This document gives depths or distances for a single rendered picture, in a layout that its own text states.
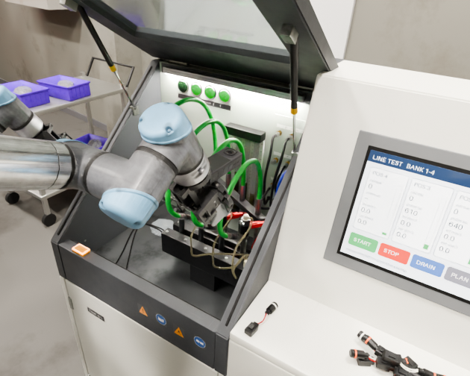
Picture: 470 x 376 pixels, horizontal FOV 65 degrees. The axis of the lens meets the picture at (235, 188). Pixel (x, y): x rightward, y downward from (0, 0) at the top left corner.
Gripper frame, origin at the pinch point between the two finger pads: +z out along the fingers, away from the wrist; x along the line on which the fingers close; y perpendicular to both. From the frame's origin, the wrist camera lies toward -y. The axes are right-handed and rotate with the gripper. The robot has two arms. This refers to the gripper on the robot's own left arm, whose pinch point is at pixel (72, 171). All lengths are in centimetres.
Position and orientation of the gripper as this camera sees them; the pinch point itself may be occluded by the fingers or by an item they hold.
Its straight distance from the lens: 135.7
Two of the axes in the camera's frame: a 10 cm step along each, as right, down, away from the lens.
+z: 3.2, 5.4, 7.8
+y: 9.5, -2.1, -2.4
